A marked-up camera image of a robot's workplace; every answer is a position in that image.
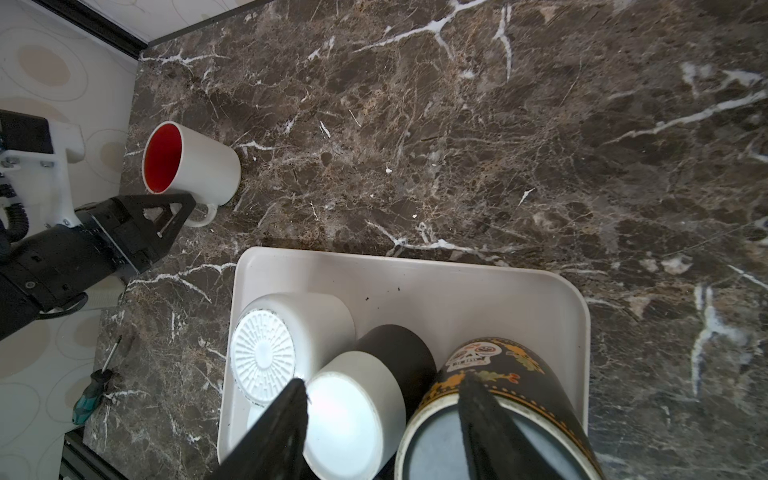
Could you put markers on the white ribbed mug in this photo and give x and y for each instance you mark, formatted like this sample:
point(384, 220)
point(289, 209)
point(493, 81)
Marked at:
point(282, 336)

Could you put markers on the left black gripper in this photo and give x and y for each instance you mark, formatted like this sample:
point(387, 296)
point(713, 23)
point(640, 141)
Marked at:
point(47, 275)

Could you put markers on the black skull pattern mug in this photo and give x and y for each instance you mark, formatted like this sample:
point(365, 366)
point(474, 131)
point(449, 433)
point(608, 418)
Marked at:
point(524, 385)

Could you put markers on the green handled screwdriver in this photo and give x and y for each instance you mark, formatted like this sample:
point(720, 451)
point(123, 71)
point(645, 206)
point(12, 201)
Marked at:
point(92, 395)

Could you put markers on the beige plastic tray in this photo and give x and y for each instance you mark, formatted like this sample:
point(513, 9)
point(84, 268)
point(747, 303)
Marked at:
point(446, 304)

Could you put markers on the white mug red inside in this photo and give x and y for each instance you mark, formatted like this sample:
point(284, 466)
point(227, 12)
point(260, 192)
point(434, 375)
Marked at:
point(179, 159)

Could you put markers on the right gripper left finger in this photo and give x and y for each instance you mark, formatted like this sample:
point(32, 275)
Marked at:
point(273, 447)

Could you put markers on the small white black mug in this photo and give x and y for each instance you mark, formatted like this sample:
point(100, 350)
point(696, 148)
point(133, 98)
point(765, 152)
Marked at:
point(360, 403)

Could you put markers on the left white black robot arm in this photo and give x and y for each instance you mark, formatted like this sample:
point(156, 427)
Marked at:
point(47, 275)

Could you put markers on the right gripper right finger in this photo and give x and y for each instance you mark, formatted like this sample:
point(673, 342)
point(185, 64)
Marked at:
point(495, 448)

